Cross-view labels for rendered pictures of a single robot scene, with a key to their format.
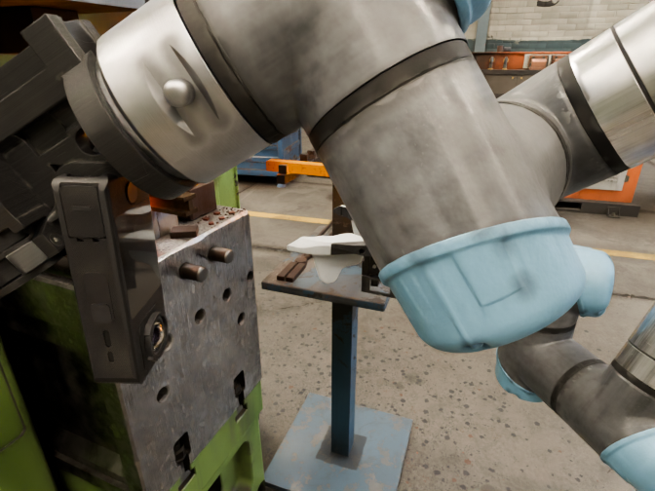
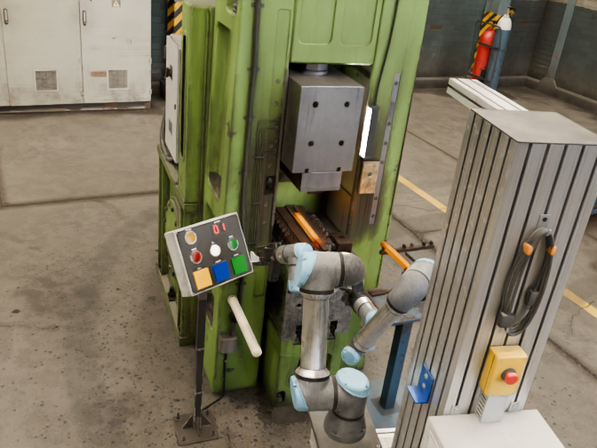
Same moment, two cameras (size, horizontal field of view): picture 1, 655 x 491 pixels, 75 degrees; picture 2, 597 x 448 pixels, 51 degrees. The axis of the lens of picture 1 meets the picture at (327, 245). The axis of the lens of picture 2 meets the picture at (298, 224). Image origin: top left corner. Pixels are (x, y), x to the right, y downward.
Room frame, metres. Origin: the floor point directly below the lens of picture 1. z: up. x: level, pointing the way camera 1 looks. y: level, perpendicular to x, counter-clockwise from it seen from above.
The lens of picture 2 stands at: (-1.37, -1.50, 2.44)
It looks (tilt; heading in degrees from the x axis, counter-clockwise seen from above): 26 degrees down; 44
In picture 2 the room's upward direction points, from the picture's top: 7 degrees clockwise
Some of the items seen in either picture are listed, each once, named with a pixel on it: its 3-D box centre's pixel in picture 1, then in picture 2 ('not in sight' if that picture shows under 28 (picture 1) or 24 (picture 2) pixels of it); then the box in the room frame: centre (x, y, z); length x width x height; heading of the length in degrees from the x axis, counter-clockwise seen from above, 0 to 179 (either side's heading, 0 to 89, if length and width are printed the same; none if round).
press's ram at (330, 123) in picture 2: not in sight; (319, 116); (0.76, 0.49, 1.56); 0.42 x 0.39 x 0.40; 67
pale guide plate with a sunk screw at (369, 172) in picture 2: not in sight; (368, 177); (0.98, 0.31, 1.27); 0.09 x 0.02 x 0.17; 157
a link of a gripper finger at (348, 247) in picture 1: (364, 243); not in sight; (0.48, -0.05, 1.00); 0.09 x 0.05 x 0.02; 103
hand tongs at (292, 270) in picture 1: (326, 234); (418, 285); (1.17, 0.00, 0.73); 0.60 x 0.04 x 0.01; 161
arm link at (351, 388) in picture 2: not in sight; (349, 391); (0.01, -0.51, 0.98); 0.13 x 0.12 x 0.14; 145
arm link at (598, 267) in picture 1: (550, 278); (371, 317); (0.43, -0.25, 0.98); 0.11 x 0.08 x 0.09; 67
